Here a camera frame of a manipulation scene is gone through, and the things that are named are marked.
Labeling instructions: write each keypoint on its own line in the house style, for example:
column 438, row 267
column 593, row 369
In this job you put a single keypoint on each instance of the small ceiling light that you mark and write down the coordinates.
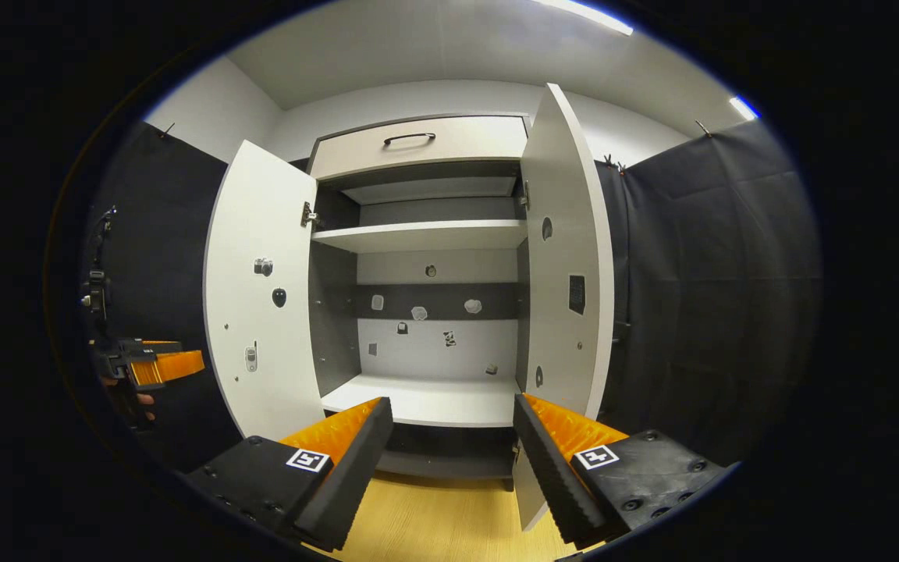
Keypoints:
column 742, row 108

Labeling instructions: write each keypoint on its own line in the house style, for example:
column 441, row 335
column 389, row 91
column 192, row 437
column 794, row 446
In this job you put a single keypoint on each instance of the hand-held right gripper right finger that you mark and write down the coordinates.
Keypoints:
column 551, row 476

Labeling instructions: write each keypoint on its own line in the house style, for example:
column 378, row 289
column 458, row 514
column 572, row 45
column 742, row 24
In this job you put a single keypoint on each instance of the beige cabinet door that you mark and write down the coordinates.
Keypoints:
column 262, row 211
column 566, row 195

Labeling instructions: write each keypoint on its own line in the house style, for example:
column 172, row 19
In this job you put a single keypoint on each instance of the beige cabinet drawer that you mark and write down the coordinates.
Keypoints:
column 465, row 144

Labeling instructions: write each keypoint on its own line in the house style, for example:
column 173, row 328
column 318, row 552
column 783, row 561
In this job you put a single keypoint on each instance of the white cabinet shelf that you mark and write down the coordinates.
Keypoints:
column 418, row 236

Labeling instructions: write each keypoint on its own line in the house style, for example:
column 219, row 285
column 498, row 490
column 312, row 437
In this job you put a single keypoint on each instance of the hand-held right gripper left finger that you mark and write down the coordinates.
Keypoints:
column 356, row 468

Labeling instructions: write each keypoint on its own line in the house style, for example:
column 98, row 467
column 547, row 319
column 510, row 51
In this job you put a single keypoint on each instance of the long ceiling light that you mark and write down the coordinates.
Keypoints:
column 590, row 14

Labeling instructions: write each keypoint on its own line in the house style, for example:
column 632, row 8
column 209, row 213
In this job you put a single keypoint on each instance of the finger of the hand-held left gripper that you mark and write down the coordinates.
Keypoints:
column 137, row 347
column 172, row 365

